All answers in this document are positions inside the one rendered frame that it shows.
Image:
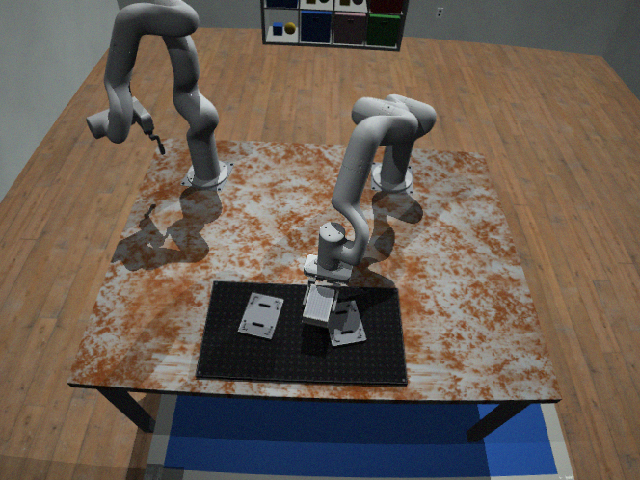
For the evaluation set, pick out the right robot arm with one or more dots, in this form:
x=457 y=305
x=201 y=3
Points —
x=173 y=23

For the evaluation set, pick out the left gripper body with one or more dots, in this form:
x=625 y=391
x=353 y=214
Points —
x=340 y=274

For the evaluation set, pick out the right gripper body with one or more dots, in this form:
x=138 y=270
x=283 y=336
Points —
x=143 y=117

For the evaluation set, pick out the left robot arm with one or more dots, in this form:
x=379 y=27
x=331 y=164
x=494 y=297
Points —
x=391 y=122

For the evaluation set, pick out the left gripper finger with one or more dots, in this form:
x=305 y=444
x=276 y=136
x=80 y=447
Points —
x=337 y=287
x=310 y=282

